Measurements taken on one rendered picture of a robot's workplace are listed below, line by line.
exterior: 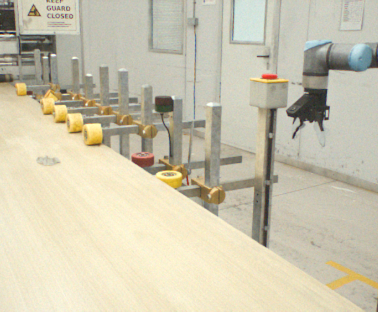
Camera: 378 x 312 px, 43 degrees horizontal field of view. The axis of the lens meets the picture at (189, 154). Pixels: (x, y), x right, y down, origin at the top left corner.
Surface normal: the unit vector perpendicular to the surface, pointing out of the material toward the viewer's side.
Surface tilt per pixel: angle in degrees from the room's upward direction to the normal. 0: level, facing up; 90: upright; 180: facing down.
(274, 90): 90
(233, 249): 0
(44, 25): 90
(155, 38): 90
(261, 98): 90
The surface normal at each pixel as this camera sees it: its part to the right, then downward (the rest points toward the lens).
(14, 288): 0.01, -0.97
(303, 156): -0.82, 0.13
